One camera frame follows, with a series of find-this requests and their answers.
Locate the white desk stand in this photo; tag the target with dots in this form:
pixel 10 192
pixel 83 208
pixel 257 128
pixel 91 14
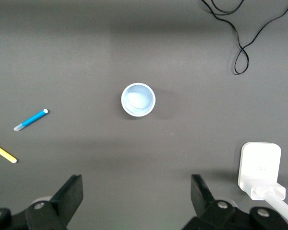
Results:
pixel 259 165

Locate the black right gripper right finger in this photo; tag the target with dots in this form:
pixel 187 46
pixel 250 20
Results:
pixel 204 196

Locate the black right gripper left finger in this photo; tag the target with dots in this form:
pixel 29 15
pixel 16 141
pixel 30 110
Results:
pixel 67 198

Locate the translucent blue plastic cup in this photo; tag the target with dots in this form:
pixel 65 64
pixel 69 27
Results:
pixel 138 100

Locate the blue marker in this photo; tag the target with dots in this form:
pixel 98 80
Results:
pixel 31 119

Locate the yellow marker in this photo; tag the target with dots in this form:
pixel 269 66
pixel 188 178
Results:
pixel 2 151

